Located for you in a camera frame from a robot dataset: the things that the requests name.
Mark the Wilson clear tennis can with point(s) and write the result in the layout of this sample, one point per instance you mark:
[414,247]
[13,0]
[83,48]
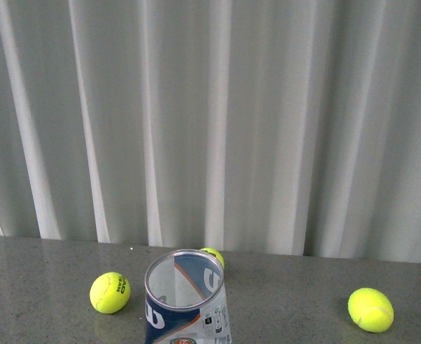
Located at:
[185,299]

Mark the Wilson 3 tennis ball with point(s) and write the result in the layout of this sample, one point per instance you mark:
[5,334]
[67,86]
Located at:
[215,253]

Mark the Head Team tennis ball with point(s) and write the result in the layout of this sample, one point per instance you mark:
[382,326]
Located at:
[109,293]

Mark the plain yellow tennis ball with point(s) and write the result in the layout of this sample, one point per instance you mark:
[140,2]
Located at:
[370,310]

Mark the grey pleated curtain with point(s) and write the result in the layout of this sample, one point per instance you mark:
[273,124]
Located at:
[283,127]

